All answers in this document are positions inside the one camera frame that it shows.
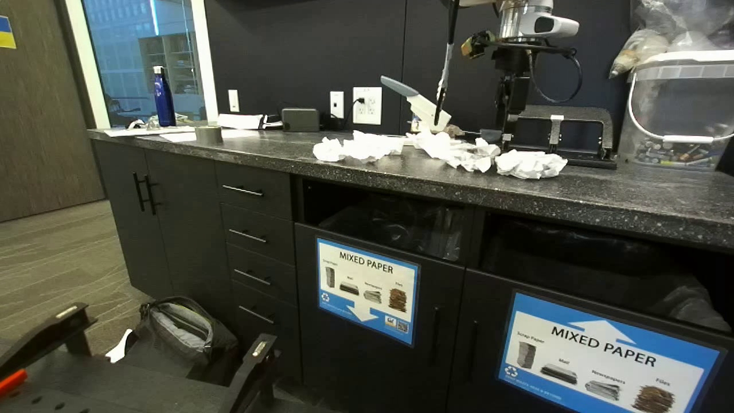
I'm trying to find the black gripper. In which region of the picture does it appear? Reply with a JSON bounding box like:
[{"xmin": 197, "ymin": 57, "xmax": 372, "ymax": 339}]
[{"xmin": 493, "ymin": 44, "xmax": 532, "ymax": 125}]

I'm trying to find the white paper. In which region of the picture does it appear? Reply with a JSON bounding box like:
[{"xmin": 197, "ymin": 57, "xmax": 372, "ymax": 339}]
[
  {"xmin": 106, "ymin": 327, "xmax": 133, "ymax": 365},
  {"xmin": 313, "ymin": 131, "xmax": 406, "ymax": 162},
  {"xmin": 406, "ymin": 132, "xmax": 501, "ymax": 172},
  {"xmin": 495, "ymin": 148, "xmax": 566, "ymax": 181}
]

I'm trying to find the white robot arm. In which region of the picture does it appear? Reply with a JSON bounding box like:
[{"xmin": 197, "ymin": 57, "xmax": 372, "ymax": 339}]
[{"xmin": 459, "ymin": 0, "xmax": 581, "ymax": 127}]

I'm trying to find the clear plastic storage bin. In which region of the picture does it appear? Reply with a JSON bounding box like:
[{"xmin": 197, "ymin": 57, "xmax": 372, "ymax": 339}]
[{"xmin": 620, "ymin": 49, "xmax": 734, "ymax": 169}]

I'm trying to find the left bin black liner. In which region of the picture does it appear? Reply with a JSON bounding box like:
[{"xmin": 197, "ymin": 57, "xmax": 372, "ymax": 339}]
[{"xmin": 322, "ymin": 201, "xmax": 477, "ymax": 262}]

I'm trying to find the bin black liner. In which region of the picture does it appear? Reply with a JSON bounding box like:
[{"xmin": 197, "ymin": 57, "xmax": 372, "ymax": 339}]
[
  {"xmin": 481, "ymin": 219, "xmax": 733, "ymax": 333},
  {"xmin": 322, "ymin": 201, "xmax": 477, "ymax": 262}
]

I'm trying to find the right bin black liner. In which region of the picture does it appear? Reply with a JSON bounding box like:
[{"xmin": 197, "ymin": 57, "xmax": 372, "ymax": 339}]
[{"xmin": 481, "ymin": 219, "xmax": 733, "ymax": 333}]

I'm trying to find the black hole punch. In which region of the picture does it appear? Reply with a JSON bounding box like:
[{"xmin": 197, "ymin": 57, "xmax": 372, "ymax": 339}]
[{"xmin": 501, "ymin": 105, "xmax": 618, "ymax": 169}]

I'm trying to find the black power adapter box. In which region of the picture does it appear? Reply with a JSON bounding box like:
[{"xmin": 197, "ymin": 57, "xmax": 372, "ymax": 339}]
[{"xmin": 283, "ymin": 107, "xmax": 320, "ymax": 132}]

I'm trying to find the black cabinet with drawers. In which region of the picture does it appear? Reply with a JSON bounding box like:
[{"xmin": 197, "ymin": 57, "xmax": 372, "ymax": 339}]
[{"xmin": 93, "ymin": 132, "xmax": 734, "ymax": 413}]

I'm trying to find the left mixed paper sign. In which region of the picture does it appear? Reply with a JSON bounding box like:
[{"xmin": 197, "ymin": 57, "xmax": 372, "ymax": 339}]
[{"xmin": 317, "ymin": 235, "xmax": 421, "ymax": 345}]

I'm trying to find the mixed paper sign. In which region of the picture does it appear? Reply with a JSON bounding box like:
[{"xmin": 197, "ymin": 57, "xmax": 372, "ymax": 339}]
[
  {"xmin": 499, "ymin": 294, "xmax": 720, "ymax": 413},
  {"xmin": 317, "ymin": 235, "xmax": 421, "ymax": 345}
]

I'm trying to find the right mixed paper sign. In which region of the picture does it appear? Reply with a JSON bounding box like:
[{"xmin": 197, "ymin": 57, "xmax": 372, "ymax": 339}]
[{"xmin": 499, "ymin": 294, "xmax": 720, "ymax": 413}]

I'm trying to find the white long box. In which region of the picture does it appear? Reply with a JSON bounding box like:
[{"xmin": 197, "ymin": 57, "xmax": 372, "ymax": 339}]
[{"xmin": 218, "ymin": 113, "xmax": 268, "ymax": 131}]

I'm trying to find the grey tape roll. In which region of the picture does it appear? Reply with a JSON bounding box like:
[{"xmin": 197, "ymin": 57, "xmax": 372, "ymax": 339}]
[{"xmin": 196, "ymin": 125, "xmax": 222, "ymax": 144}]

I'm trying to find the blue water bottle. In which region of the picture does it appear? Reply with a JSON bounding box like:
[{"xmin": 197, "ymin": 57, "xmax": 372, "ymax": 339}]
[{"xmin": 151, "ymin": 63, "xmax": 176, "ymax": 125}]

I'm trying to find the black grey backpack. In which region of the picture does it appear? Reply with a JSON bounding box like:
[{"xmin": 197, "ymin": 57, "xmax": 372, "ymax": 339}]
[{"xmin": 122, "ymin": 295, "xmax": 238, "ymax": 386}]

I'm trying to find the white paper on floor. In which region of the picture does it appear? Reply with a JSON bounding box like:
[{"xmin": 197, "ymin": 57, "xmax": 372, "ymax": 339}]
[{"xmin": 106, "ymin": 327, "xmax": 133, "ymax": 365}]

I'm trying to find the black chair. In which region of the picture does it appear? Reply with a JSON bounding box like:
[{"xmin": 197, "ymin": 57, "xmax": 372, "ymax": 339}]
[{"xmin": 0, "ymin": 303, "xmax": 278, "ymax": 413}]

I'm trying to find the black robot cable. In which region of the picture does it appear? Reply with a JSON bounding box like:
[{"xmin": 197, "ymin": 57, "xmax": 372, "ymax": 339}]
[{"xmin": 530, "ymin": 48, "xmax": 588, "ymax": 107}]

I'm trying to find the white wall outlet plate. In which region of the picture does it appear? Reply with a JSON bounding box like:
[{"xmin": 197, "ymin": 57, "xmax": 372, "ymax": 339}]
[{"xmin": 354, "ymin": 86, "xmax": 383, "ymax": 125}]

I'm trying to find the small white switch plate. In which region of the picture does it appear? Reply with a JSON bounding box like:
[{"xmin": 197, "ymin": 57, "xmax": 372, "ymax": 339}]
[{"xmin": 328, "ymin": 88, "xmax": 347, "ymax": 118}]

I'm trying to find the white light switch plate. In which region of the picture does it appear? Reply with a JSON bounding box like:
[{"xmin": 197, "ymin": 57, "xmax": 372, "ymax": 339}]
[{"xmin": 228, "ymin": 88, "xmax": 238, "ymax": 113}]

